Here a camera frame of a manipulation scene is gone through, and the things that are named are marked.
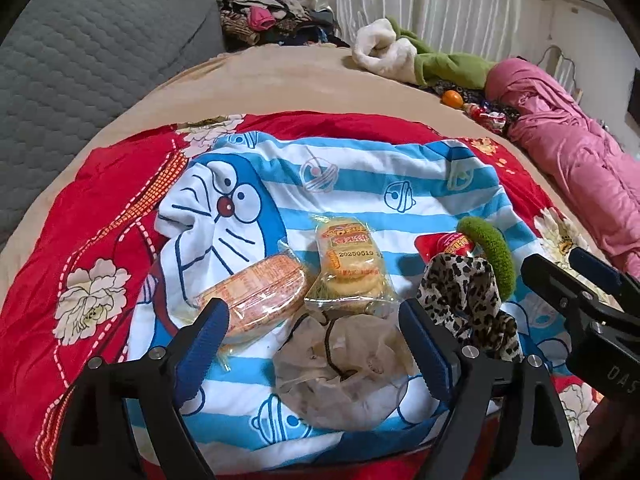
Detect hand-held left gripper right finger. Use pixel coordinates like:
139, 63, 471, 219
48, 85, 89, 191
397, 299, 581, 480

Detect green plush garment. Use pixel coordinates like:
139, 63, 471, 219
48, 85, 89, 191
385, 16, 498, 92

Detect white curtains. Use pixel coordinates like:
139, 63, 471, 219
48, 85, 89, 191
305, 0, 546, 61

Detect round biscuit packet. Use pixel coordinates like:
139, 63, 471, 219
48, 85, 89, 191
305, 214, 398, 318

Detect white air conditioner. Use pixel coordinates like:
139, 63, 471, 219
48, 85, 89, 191
535, 0, 613, 16

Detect green fuzzy scrunchie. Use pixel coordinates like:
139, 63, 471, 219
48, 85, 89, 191
457, 216, 517, 301

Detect person's right hand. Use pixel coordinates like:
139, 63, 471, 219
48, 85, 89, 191
575, 395, 640, 480

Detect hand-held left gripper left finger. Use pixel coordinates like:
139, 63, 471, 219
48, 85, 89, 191
52, 297, 231, 480

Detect blue striped cartoon cloth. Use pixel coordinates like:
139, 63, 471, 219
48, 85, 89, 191
127, 130, 571, 458

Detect beige sheer scrunchie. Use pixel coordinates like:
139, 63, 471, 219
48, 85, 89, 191
274, 312, 418, 432

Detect sandwich biscuit packet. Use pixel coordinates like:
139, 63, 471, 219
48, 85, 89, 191
192, 252, 308, 346

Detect arched vanity mirror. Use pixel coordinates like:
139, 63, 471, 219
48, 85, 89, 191
542, 45, 583, 98

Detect red floral blanket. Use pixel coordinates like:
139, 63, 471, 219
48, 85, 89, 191
0, 112, 606, 480

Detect pile of candy wrappers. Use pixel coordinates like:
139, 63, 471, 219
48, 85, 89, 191
462, 95, 521, 133

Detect white fleece garment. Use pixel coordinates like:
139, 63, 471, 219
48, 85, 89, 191
351, 18, 418, 81

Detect black television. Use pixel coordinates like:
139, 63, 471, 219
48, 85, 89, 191
627, 67, 640, 126

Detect pile of clothes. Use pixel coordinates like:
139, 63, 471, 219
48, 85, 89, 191
217, 0, 351, 53

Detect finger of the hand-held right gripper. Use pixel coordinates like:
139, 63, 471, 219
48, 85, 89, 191
568, 246, 640, 291
520, 253, 601, 333

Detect pink quilt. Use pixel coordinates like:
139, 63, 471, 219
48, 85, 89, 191
486, 57, 640, 278

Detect grey quilted headboard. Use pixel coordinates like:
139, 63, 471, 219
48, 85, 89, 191
0, 0, 226, 241

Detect leopard print scrunchie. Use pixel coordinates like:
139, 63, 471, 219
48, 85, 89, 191
417, 253, 523, 363

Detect red snack packet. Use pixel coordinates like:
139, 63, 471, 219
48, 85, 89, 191
415, 232, 476, 263

